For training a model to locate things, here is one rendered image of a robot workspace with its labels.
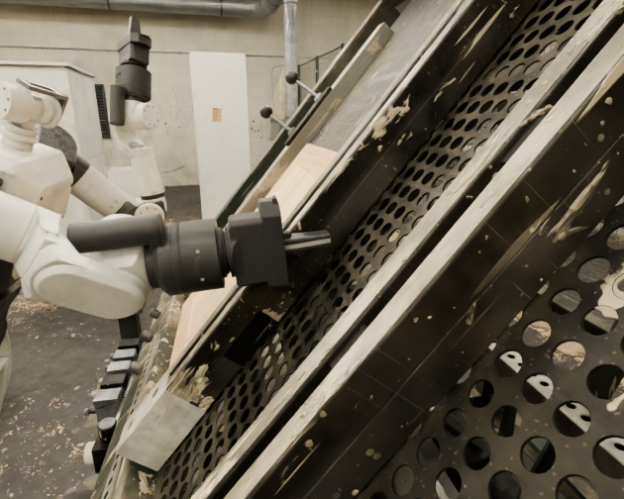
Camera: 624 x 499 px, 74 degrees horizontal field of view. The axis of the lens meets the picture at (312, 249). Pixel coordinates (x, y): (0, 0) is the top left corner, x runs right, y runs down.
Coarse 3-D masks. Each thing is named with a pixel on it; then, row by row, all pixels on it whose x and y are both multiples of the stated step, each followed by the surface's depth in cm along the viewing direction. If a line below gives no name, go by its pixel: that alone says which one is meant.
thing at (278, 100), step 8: (280, 80) 666; (280, 88) 663; (272, 96) 700; (280, 96) 663; (272, 104) 675; (280, 104) 664; (272, 112) 677; (280, 112) 666; (272, 120) 672; (280, 120) 668; (272, 128) 680; (280, 128) 672; (272, 136) 684
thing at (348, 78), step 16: (384, 32) 113; (368, 48) 113; (352, 64) 114; (368, 64) 115; (336, 80) 118; (352, 80) 115; (336, 96) 116; (320, 112) 116; (304, 128) 116; (320, 128) 117; (304, 144) 118; (288, 160) 118; (272, 176) 119; (256, 192) 119; (240, 208) 122; (256, 208) 120
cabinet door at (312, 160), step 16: (304, 160) 100; (320, 160) 88; (288, 176) 106; (304, 176) 92; (272, 192) 108; (288, 192) 95; (304, 192) 84; (288, 208) 87; (224, 288) 91; (192, 304) 107; (208, 304) 94; (192, 320) 97; (176, 336) 99; (192, 336) 89; (176, 352) 90
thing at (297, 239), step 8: (288, 232) 53; (304, 232) 55; (312, 232) 54; (320, 232) 54; (288, 240) 52; (296, 240) 52; (304, 240) 52; (312, 240) 53; (320, 240) 53; (328, 240) 53
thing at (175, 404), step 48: (480, 0) 52; (528, 0) 53; (432, 48) 53; (480, 48) 54; (384, 96) 57; (432, 96) 54; (384, 144) 55; (336, 192) 56; (336, 240) 58; (240, 288) 59; (288, 288) 58; (240, 336) 59; (192, 384) 60; (144, 432) 60
